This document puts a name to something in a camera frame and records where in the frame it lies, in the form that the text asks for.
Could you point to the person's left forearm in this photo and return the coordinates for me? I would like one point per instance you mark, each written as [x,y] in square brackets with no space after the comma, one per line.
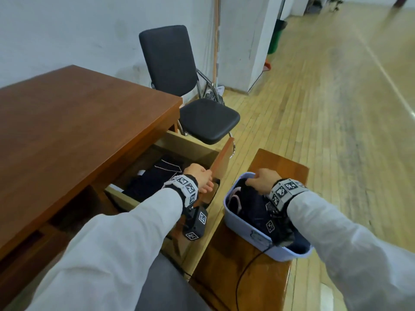
[113,255]

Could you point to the right wristband with marker tags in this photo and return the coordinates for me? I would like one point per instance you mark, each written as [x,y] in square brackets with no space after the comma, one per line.
[285,191]

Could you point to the black padded metal chair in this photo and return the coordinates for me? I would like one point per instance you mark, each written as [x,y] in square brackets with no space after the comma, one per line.
[165,61]

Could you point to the green trash bin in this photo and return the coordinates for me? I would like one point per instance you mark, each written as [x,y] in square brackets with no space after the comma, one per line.
[276,37]

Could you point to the left wristband with marker tags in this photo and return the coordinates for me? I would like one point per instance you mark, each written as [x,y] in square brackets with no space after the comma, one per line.
[184,187]

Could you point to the wristband with marker tags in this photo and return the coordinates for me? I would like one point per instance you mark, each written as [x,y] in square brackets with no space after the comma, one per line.
[184,187]
[285,191]

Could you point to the grey mop head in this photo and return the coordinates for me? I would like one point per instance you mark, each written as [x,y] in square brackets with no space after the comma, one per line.
[215,95]

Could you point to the wooden drawer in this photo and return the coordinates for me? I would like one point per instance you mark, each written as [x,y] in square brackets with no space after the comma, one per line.
[194,145]

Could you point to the brown wooden desk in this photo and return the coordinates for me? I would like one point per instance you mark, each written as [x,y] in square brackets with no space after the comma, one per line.
[74,126]

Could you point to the person's right forearm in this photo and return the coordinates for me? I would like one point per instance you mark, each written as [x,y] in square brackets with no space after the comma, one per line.
[350,249]

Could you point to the brown door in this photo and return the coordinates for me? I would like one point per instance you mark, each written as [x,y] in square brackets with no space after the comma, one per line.
[401,0]

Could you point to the person's right hand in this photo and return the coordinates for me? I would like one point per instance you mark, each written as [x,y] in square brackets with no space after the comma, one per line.
[264,179]

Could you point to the dark door frame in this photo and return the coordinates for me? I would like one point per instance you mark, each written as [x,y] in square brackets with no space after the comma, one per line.
[281,8]

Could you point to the wooden mop stick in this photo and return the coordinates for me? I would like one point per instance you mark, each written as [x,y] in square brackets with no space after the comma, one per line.
[215,38]

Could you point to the light blue plastic basin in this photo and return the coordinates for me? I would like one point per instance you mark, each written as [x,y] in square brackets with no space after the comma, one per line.
[246,231]

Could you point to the person's grey trouser legs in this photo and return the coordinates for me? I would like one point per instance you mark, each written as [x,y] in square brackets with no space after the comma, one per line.
[168,288]

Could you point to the dark patterned garment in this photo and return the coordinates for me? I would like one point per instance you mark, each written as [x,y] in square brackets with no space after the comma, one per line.
[152,181]

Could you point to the orange hoop on floor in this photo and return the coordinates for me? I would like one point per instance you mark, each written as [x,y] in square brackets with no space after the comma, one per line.
[266,65]

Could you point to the person's left hand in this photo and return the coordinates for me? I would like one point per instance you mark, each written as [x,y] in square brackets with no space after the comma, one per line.
[202,178]

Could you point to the brown wooden bench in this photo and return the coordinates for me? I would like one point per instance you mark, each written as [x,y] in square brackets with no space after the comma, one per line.
[279,165]

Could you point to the dark bags on bench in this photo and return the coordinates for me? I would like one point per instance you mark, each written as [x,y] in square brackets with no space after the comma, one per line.
[313,4]

